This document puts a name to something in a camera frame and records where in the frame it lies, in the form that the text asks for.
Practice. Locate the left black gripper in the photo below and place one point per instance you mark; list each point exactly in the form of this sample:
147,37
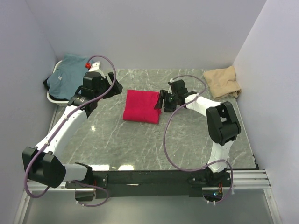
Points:
112,83

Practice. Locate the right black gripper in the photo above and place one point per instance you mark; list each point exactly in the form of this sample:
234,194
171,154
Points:
167,100

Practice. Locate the red t shirt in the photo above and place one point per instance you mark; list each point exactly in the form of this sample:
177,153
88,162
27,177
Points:
140,107

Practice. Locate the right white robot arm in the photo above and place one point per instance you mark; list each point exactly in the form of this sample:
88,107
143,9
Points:
222,122

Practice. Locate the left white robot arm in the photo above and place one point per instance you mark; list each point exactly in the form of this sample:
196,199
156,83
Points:
42,163

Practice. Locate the teal blue t shirt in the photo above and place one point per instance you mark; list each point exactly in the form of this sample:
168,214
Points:
68,76

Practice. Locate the white laundry basket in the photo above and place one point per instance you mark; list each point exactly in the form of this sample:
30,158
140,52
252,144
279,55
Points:
59,102

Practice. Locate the beige folded t shirt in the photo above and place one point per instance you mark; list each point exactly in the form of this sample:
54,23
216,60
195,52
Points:
222,82

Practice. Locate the black garment in basket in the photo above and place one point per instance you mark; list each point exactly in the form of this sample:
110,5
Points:
45,83

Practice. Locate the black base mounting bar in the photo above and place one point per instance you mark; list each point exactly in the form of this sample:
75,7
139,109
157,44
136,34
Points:
135,183

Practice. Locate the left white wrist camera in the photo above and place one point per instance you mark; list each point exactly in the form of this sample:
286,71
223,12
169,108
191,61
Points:
94,67

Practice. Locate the aluminium frame rail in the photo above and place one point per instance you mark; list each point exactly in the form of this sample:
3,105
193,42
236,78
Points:
240,178

